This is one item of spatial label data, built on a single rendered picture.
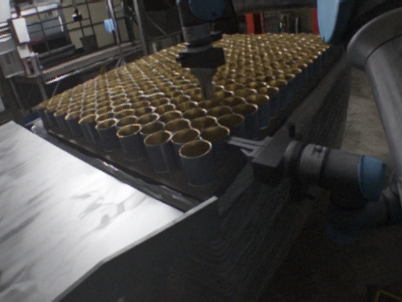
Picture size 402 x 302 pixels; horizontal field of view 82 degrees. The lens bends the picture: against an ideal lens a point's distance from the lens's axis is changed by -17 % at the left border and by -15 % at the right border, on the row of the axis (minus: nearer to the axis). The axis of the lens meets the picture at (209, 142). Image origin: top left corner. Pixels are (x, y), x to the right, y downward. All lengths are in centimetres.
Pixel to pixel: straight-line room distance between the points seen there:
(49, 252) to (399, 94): 64
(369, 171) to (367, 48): 23
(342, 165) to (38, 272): 60
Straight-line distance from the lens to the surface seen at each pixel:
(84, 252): 58
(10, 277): 65
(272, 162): 50
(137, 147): 74
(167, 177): 65
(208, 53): 74
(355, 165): 48
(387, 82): 30
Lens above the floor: 146
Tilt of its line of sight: 28 degrees down
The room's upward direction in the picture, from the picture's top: 9 degrees counter-clockwise
